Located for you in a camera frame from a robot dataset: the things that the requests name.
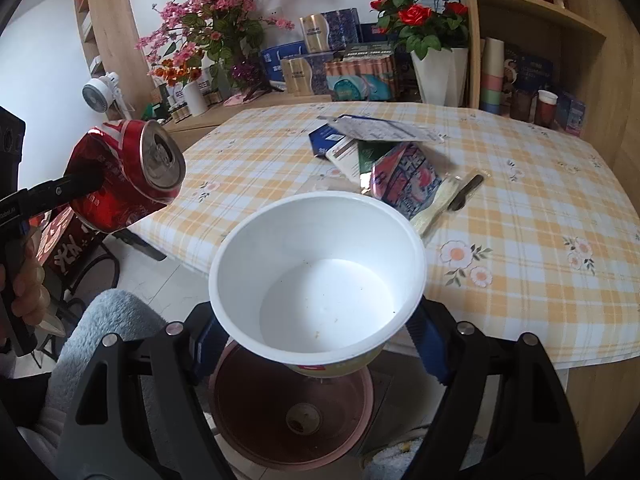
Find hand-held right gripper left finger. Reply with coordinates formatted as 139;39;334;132
54;301;236;480

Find green paper packet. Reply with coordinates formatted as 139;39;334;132
356;139;401;188

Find orange artificial flowers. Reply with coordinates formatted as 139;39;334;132
152;57;203;88

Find stack of pastel cups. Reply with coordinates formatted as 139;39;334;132
480;37;506;116

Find white flower vase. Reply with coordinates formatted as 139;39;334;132
410;47;470;106

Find purple artificial flowers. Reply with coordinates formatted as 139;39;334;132
231;57;263;91

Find person's left hand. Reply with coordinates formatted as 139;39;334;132
11;240;52;328

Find red cup with white rim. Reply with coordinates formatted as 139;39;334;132
534;90;558;128

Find light blue fleece clothing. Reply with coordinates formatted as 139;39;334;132
15;290;221;480

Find orange and teal tissue pack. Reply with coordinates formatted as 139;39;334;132
325;57;398;102

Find small white fan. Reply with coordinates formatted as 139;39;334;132
82;72;136;121

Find blue and gold tissue pack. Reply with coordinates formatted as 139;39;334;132
300;8;362;55
280;52;336;96

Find black flat box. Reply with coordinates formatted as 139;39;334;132
345;42;396;61

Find crushed red soda can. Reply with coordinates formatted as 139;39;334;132
66;119;187;235

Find blue coffee box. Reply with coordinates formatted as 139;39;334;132
308;121;358;160

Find black plastic knife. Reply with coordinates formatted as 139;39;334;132
448;174;485;212

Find row of small bottles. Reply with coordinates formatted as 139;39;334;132
150;87;223;123

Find black metal frame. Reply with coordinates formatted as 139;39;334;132
50;227;168;356

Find tall wooden bookshelf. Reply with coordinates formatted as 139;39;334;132
72;0;151;123

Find low wooden cabinet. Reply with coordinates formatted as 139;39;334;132
165;92;321;153

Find wooden shelf unit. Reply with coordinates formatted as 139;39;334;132
452;0;640;176

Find pink waste bin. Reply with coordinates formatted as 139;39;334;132
207;340;375;471

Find brown cup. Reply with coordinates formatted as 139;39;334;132
510;87;536;122

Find pink blossom flower arrangement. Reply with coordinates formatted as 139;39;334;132
135;0;296;91

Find blue tissue bag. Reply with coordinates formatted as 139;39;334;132
260;42;308;86

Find yellow plaid tablecloth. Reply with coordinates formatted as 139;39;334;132
127;101;640;368

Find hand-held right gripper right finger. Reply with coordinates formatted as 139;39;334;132
402;297;587;480

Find dark blue book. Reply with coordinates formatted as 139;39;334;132
505;47;553;96

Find small blue box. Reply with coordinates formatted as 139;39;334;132
555;92;587;136

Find white instant noodle bowl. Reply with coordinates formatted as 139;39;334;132
208;191;427;378

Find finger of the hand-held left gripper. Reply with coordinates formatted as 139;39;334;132
17;164;106;213

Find white printed paper packet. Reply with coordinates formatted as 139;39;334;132
325;136;371;181

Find red rose bouquet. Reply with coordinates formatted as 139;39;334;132
370;0;471;61

